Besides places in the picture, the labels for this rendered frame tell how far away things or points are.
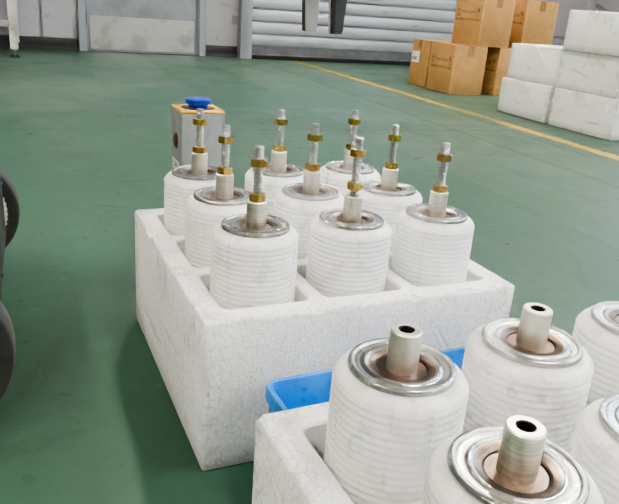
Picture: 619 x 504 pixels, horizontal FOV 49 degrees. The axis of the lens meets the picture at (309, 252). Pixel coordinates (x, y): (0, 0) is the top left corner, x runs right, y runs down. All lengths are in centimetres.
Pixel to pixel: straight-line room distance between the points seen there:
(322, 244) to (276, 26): 532
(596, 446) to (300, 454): 20
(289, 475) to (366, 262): 33
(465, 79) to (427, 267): 375
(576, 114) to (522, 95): 41
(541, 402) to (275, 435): 20
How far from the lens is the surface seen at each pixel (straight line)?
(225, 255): 71
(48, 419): 88
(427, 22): 665
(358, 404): 45
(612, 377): 61
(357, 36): 633
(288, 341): 72
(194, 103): 110
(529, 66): 379
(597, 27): 344
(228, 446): 76
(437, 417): 45
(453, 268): 83
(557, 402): 53
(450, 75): 449
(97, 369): 97
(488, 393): 53
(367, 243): 75
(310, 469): 49
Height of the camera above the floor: 49
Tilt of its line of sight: 20 degrees down
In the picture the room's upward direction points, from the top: 4 degrees clockwise
